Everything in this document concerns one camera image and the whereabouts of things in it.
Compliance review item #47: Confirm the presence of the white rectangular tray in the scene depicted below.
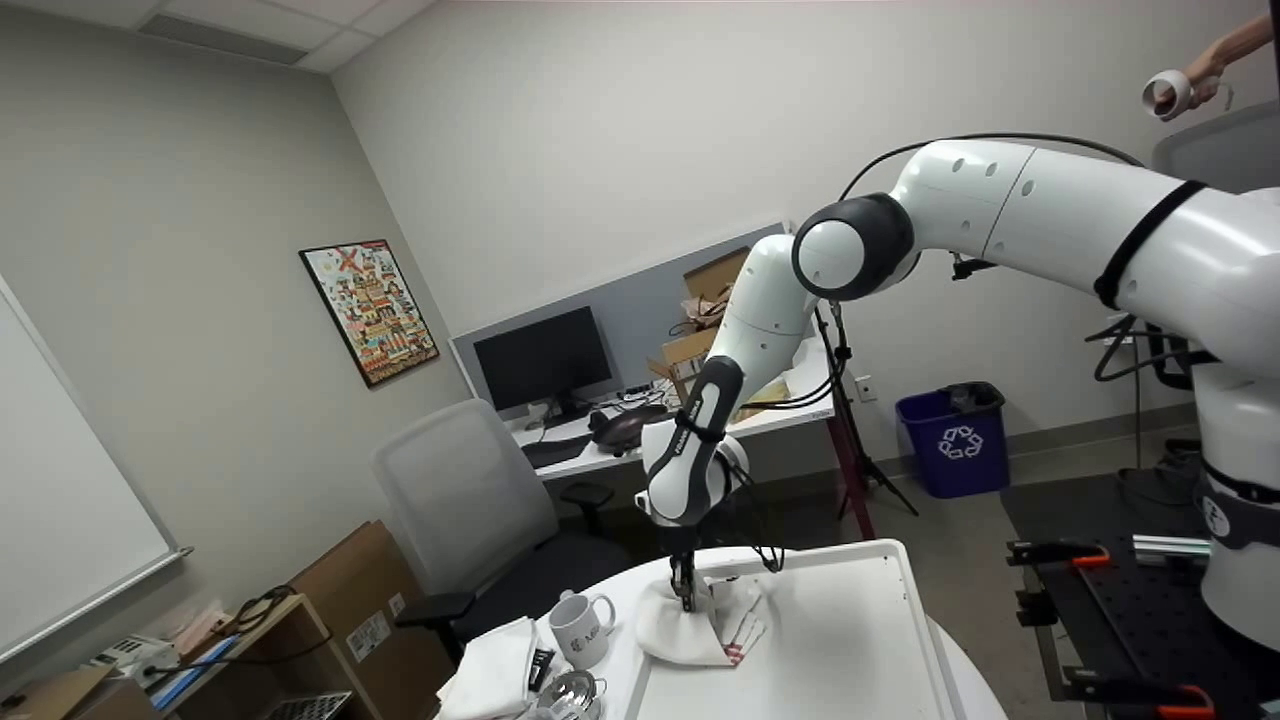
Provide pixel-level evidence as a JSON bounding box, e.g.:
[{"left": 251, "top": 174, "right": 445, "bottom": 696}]
[{"left": 619, "top": 535, "right": 968, "bottom": 720}]

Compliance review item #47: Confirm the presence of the black robot table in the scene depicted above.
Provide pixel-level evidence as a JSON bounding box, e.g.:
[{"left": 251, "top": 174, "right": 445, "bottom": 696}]
[{"left": 995, "top": 435, "right": 1280, "bottom": 720}]

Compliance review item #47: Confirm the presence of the wooden shelf unit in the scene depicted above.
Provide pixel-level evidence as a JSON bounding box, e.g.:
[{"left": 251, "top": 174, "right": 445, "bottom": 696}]
[{"left": 0, "top": 515, "right": 466, "bottom": 720}]

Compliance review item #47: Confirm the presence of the cardboard boxes pile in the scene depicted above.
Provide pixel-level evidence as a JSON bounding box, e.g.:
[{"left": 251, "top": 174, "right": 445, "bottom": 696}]
[{"left": 647, "top": 243, "right": 806, "bottom": 416}]

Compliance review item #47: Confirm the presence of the black orange clamp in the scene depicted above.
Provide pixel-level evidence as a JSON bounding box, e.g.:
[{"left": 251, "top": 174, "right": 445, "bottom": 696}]
[
  {"left": 1062, "top": 664, "right": 1220, "bottom": 720},
  {"left": 1005, "top": 535, "right": 1117, "bottom": 581}
]

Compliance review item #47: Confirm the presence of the wall whiteboard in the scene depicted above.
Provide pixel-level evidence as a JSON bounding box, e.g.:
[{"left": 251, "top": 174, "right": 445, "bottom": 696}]
[{"left": 0, "top": 270, "right": 188, "bottom": 666}]

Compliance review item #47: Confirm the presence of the red black tripod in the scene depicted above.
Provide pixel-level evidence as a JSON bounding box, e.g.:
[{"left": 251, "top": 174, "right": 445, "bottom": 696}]
[{"left": 811, "top": 299, "right": 926, "bottom": 542}]

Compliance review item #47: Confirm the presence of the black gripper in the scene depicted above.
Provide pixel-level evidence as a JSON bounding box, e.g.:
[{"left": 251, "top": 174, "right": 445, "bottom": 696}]
[{"left": 666, "top": 525, "right": 715, "bottom": 616}]

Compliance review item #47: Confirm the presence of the clear glass cup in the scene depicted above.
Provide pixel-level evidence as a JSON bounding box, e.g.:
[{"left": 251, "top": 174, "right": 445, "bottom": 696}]
[{"left": 543, "top": 585, "right": 624, "bottom": 670}]

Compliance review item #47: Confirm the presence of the round white table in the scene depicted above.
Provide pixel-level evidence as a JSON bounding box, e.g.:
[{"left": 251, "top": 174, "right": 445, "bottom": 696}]
[{"left": 431, "top": 535, "right": 1014, "bottom": 720}]

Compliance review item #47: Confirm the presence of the blue recycling bin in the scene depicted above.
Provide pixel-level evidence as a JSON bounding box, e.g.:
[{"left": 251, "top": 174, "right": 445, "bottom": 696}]
[{"left": 891, "top": 378, "right": 1017, "bottom": 503}]

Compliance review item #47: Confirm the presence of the round metal tin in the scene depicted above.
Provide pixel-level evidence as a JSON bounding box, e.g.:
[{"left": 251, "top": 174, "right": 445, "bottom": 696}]
[{"left": 538, "top": 666, "right": 609, "bottom": 720}]

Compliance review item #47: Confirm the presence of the bare person hand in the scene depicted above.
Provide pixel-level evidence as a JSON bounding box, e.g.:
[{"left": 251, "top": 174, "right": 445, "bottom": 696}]
[{"left": 1171, "top": 35, "right": 1240, "bottom": 113}]

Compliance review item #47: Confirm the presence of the white folded cloth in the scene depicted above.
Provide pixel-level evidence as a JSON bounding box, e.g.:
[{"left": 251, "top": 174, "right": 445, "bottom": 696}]
[{"left": 431, "top": 611, "right": 552, "bottom": 720}]

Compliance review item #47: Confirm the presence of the black computer monitor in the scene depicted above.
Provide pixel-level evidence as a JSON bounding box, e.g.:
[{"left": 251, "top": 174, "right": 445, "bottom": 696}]
[{"left": 467, "top": 303, "right": 619, "bottom": 420}]

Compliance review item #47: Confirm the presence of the colourful framed poster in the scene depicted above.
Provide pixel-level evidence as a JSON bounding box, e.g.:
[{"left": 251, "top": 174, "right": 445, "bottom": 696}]
[{"left": 295, "top": 234, "right": 445, "bottom": 391}]

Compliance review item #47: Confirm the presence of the white office desk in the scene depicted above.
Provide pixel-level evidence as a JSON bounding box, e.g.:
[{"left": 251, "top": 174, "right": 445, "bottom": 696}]
[{"left": 509, "top": 333, "right": 845, "bottom": 488}]

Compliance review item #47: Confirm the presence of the bare person forearm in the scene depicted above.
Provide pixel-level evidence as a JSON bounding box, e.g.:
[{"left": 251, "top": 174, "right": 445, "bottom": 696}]
[{"left": 1209, "top": 5, "right": 1280, "bottom": 81}]

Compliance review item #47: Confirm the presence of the grey desk partition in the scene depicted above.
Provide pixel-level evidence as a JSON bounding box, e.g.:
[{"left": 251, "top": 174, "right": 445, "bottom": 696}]
[{"left": 451, "top": 218, "right": 792, "bottom": 406}]

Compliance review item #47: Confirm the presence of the small black white object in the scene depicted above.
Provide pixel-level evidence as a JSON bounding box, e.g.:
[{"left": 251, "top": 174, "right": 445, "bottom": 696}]
[{"left": 526, "top": 644, "right": 562, "bottom": 696}]

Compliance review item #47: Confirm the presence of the grey back black office chair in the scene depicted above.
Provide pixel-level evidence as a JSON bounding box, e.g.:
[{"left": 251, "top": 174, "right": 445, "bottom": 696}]
[{"left": 374, "top": 394, "right": 639, "bottom": 660}]

